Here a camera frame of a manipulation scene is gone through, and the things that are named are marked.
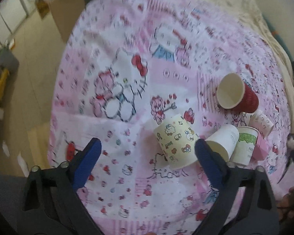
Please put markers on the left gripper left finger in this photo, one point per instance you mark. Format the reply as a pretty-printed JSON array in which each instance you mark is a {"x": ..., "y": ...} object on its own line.
[{"x": 50, "y": 203}]

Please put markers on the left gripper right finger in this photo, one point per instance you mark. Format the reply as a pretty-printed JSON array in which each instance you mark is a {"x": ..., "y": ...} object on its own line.
[{"x": 245, "y": 204}]

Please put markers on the plain white paper cup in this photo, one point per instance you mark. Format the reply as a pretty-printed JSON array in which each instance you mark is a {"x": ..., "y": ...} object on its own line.
[{"x": 223, "y": 141}]

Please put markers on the green print paper cup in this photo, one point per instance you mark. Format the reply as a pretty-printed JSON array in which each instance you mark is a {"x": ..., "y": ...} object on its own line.
[{"x": 245, "y": 145}]

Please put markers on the pink dotted white paper cup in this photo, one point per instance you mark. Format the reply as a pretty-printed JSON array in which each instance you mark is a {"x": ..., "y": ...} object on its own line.
[{"x": 261, "y": 122}]

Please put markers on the cartoon print paper cup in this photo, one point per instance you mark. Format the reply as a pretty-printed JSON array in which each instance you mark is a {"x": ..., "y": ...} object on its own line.
[{"x": 177, "y": 140}]

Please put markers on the red ribbed paper cup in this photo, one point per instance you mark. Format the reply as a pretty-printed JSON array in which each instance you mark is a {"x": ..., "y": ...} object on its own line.
[{"x": 234, "y": 94}]

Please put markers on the pink faceted cup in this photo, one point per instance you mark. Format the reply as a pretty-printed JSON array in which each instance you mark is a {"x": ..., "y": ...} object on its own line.
[{"x": 261, "y": 148}]

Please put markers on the pink Hello Kitty bedsheet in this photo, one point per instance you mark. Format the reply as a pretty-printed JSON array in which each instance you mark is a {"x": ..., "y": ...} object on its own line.
[{"x": 130, "y": 64}]

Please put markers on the cardboard box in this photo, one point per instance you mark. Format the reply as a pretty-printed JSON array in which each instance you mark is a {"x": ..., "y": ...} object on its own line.
[{"x": 65, "y": 14}]

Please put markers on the cream blanket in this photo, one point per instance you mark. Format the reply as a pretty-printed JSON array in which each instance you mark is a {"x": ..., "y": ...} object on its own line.
[{"x": 250, "y": 15}]

